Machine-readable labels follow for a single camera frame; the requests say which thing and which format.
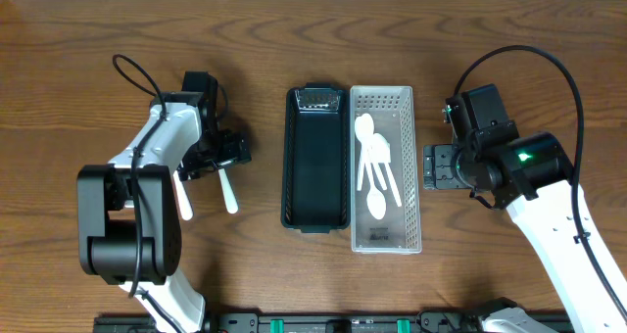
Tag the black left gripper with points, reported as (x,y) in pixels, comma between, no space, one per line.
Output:
(216,162)

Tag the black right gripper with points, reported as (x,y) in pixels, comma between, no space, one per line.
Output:
(438,166)

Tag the white plastic spoon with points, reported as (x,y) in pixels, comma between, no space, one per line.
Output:
(359,130)
(375,199)
(392,181)
(368,129)

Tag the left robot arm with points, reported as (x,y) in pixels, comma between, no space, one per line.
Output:
(130,208)

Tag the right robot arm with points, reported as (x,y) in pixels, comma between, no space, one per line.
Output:
(532,179)

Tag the clear white plastic basket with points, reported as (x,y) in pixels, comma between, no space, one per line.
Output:
(398,232)

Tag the dark green plastic basket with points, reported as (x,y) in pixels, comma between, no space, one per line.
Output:
(316,180)

